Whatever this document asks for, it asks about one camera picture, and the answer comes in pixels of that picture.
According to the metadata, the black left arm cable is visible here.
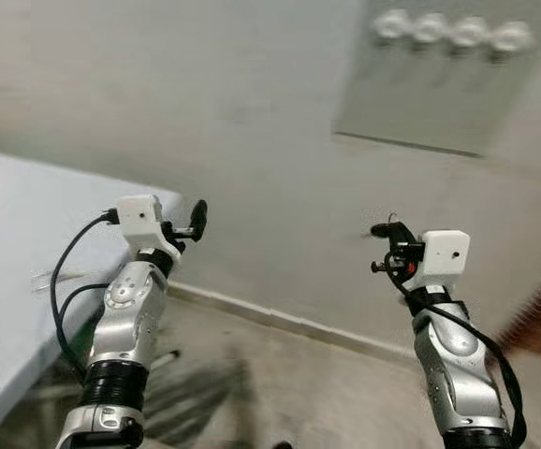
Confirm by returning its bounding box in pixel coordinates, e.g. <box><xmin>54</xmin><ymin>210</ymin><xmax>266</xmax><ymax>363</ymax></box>
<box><xmin>50</xmin><ymin>210</ymin><xmax>122</xmax><ymax>380</ymax></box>
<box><xmin>57</xmin><ymin>282</ymin><xmax>112</xmax><ymax>324</ymax></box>

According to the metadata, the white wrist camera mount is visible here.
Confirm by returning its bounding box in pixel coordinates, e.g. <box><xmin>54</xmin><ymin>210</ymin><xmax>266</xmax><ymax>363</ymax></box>
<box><xmin>116</xmin><ymin>195</ymin><xmax>185</xmax><ymax>264</ymax></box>
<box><xmin>408</xmin><ymin>229</ymin><xmax>471</xmax><ymax>292</ymax></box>

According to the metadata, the grey hook board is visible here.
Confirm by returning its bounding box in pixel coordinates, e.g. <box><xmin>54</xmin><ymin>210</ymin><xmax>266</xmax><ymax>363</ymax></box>
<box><xmin>331</xmin><ymin>0</ymin><xmax>541</xmax><ymax>159</ymax></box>

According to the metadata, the white baseboard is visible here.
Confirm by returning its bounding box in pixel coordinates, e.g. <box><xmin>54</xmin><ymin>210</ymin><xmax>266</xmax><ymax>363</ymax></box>
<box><xmin>166</xmin><ymin>279</ymin><xmax>423</xmax><ymax>364</ymax></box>

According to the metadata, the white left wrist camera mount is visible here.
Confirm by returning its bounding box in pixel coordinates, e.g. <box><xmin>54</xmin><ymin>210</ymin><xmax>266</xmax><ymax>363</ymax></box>
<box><xmin>116</xmin><ymin>195</ymin><xmax>185</xmax><ymax>264</ymax></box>

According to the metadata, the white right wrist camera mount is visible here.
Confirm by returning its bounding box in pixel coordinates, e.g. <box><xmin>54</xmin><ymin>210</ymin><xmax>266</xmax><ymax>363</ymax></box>
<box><xmin>408</xmin><ymin>229</ymin><xmax>471</xmax><ymax>292</ymax></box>

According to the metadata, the white round wall hook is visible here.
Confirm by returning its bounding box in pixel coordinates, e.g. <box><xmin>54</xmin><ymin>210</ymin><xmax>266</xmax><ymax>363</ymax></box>
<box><xmin>411</xmin><ymin>11</ymin><xmax>450</xmax><ymax>47</ymax></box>
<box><xmin>489</xmin><ymin>19</ymin><xmax>537</xmax><ymax>58</ymax></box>
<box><xmin>448</xmin><ymin>14</ymin><xmax>490</xmax><ymax>51</ymax></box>
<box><xmin>372</xmin><ymin>7</ymin><xmax>413</xmax><ymax>44</ymax></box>

